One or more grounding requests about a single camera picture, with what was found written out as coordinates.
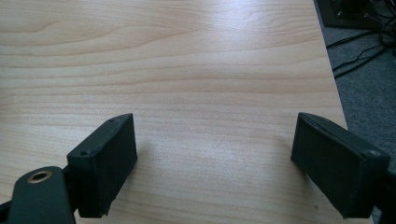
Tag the black floor stand base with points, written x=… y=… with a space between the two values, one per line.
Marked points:
x=345 y=14

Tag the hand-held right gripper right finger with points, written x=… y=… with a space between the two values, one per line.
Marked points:
x=336 y=168

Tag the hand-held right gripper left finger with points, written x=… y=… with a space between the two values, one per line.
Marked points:
x=102 y=168

